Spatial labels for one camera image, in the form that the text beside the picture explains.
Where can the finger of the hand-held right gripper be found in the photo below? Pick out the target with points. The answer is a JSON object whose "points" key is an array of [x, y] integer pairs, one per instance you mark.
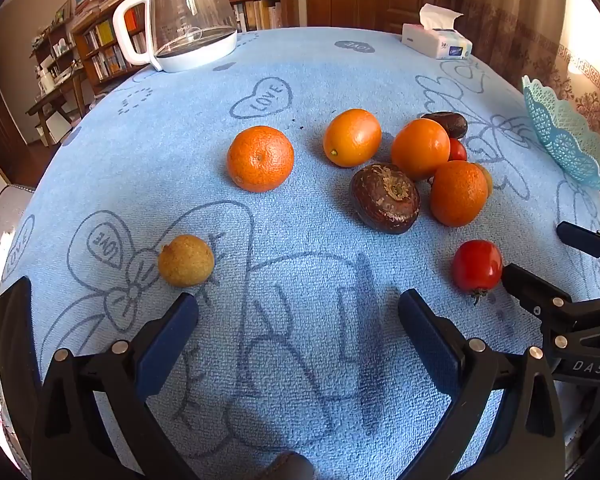
{"points": [[530, 287], [580, 237]]}

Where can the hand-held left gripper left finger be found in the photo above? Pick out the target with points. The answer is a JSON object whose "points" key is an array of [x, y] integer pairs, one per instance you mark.
{"points": [[172, 340]]}

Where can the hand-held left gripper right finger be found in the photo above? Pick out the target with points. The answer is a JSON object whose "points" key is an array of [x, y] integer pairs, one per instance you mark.
{"points": [[432, 345]]}

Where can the large red tomato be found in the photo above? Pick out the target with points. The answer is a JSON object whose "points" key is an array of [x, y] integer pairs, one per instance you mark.
{"points": [[476, 265]]}

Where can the blue lace plastic basket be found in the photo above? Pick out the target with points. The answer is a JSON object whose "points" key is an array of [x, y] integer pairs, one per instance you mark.
{"points": [[565, 135]]}

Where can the round orange mandarin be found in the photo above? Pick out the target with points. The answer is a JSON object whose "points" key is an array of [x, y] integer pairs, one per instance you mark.
{"points": [[420, 149], [458, 192]]}

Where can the small cherry tomato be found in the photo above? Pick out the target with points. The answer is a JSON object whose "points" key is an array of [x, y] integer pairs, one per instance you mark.
{"points": [[459, 151]]}

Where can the large dimpled mandarin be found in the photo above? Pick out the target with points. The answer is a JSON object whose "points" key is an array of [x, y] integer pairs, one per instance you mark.
{"points": [[260, 158]]}

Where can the smooth oval orange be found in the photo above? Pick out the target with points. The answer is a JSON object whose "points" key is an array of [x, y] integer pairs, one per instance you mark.
{"points": [[352, 137]]}

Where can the yellow-brown longan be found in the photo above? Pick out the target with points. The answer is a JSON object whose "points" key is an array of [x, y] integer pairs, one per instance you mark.
{"points": [[489, 179], [186, 260]]}

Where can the large brown passion fruit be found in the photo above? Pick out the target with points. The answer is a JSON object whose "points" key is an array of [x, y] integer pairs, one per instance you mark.
{"points": [[385, 198]]}

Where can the small dark passion fruit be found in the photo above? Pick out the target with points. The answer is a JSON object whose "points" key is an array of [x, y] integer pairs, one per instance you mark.
{"points": [[447, 124]]}

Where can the brown patterned curtain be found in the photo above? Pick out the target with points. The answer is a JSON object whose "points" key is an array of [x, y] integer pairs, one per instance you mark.
{"points": [[520, 35]]}

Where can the white patterned mattress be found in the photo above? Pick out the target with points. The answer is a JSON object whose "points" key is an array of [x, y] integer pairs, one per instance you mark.
{"points": [[0, 210]]}

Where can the white tissue pack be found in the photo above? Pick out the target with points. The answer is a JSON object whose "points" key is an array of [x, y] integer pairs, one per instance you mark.
{"points": [[437, 35]]}

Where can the dark wooden side desk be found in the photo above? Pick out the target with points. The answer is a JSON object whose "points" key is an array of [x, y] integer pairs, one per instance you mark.
{"points": [[55, 97]]}

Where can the blue printed towel cloth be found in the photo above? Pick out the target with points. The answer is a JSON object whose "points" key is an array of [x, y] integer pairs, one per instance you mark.
{"points": [[305, 85]]}

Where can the wooden bookshelf with books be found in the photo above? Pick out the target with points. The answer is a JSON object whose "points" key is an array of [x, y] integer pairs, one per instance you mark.
{"points": [[105, 40]]}

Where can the small wooden shelf unit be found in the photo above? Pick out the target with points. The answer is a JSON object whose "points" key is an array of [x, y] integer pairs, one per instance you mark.
{"points": [[55, 45]]}

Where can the light picture frame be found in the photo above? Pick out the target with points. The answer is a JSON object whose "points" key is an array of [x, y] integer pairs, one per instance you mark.
{"points": [[62, 10]]}

